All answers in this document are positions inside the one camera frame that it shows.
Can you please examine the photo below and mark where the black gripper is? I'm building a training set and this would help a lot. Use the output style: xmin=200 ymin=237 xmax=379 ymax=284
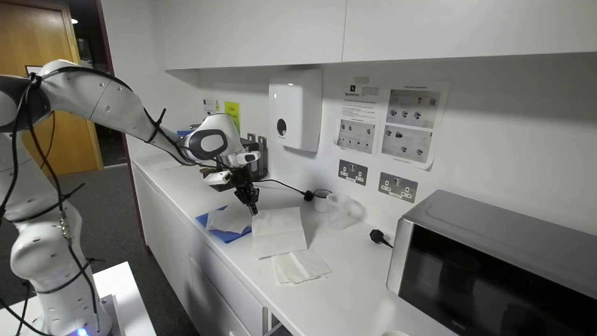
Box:
xmin=228 ymin=151 xmax=262 ymax=213

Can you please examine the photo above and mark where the white napkin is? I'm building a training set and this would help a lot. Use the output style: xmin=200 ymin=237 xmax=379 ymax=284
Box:
xmin=208 ymin=203 xmax=252 ymax=233
xmin=273 ymin=250 xmax=331 ymax=284
xmin=252 ymin=207 xmax=308 ymax=259

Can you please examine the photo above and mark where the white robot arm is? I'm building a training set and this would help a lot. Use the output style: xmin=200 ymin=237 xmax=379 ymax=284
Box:
xmin=0 ymin=60 xmax=262 ymax=336

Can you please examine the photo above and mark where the blue placemat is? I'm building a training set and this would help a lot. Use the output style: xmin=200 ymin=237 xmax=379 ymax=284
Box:
xmin=195 ymin=213 xmax=252 ymax=245

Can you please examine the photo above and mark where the yellow green sign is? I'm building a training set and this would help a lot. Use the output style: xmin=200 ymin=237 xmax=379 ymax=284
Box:
xmin=224 ymin=101 xmax=241 ymax=127

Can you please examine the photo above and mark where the clear glass cup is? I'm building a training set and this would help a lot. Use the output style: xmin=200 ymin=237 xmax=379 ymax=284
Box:
xmin=329 ymin=200 xmax=366 ymax=230

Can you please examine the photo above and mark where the white paper towel dispenser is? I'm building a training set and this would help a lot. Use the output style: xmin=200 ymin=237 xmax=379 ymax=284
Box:
xmin=269 ymin=69 xmax=323 ymax=155

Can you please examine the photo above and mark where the black power plug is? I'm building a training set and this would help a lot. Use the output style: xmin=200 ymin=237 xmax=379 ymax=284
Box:
xmin=370 ymin=230 xmax=394 ymax=248

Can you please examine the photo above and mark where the instruction poster sheet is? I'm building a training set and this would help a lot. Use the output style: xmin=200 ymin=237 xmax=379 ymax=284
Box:
xmin=335 ymin=80 xmax=448 ymax=170

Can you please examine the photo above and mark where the stainless steel microwave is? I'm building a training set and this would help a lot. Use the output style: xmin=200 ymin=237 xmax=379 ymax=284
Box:
xmin=387 ymin=190 xmax=597 ymax=336

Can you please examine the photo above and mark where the wooden door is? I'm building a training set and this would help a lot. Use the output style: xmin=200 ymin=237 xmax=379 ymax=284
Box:
xmin=0 ymin=0 xmax=105 ymax=177

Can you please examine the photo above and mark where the black cable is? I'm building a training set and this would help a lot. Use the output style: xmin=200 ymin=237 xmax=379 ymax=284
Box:
xmin=264 ymin=177 xmax=318 ymax=203

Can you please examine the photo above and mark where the wall socket plate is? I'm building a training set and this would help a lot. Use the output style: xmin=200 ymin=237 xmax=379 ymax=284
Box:
xmin=338 ymin=161 xmax=368 ymax=185
xmin=379 ymin=172 xmax=419 ymax=202

